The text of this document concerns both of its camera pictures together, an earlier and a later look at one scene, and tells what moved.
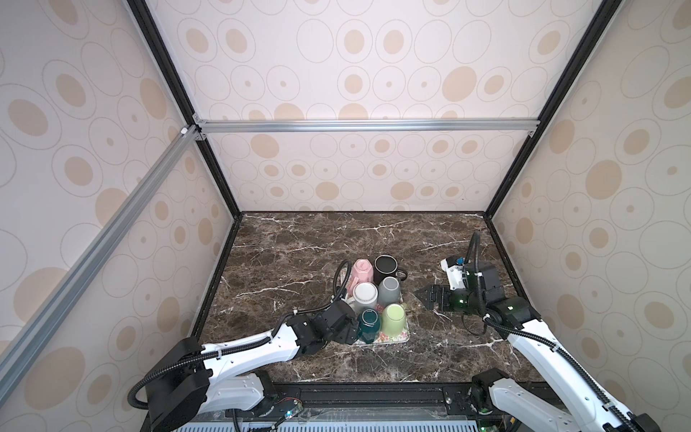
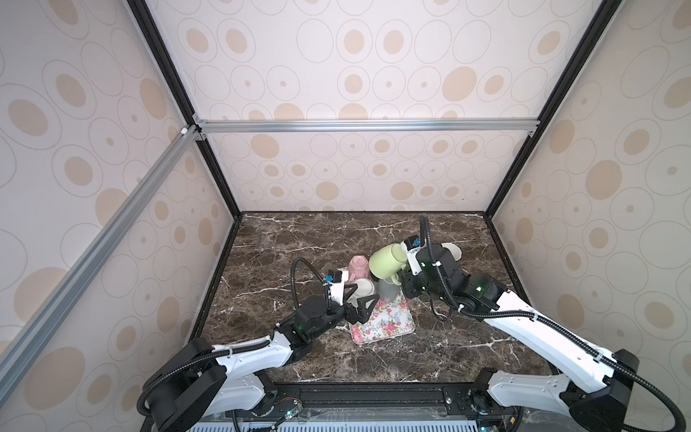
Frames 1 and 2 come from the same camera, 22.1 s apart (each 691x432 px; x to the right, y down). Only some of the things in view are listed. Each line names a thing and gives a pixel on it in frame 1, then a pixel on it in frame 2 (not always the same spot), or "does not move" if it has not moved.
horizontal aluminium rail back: x=367 y=124 does not move
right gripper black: x=444 y=292 → x=407 y=285
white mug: x=364 y=297 does not move
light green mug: x=393 y=319 → x=388 y=263
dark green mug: x=369 y=325 → x=454 y=249
